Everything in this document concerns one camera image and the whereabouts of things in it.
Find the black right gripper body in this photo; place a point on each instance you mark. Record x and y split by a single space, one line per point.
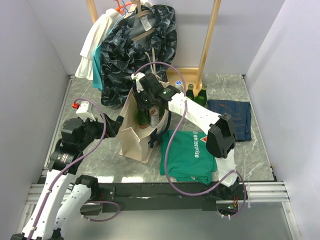
145 99

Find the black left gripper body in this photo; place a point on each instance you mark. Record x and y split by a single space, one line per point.
93 130

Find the clear water bottle blue cap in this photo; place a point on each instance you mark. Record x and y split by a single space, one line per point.
179 85

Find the beige canvas tote bag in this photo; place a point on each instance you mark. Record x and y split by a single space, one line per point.
136 142

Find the green glass bottle gold cap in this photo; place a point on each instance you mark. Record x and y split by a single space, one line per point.
201 97

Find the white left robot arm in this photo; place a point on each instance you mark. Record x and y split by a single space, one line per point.
51 215

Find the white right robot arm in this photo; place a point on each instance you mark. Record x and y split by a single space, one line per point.
220 130

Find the red white beverage can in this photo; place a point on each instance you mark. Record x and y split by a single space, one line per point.
154 116

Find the teal hanging garment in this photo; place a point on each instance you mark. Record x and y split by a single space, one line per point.
97 81

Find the wooden clothes rack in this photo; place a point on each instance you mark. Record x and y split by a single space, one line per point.
191 75

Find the dark patterned hanging shirt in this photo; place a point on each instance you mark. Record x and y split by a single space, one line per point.
121 56

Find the green printed t-shirt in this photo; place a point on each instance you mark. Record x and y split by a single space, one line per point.
188 159

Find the wooden clothes hanger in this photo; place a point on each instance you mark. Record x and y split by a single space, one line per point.
142 15

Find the white hanging garment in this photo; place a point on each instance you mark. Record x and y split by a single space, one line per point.
94 37

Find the folded blue jeans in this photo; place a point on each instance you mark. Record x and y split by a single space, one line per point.
240 112

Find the orange clothes hanger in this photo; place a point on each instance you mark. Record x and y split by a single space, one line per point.
122 7

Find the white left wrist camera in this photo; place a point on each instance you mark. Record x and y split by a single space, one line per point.
84 110

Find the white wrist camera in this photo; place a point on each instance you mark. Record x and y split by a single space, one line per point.
84 110
136 77

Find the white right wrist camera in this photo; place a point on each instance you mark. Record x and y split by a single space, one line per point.
136 77

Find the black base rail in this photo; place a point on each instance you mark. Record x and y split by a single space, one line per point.
161 196

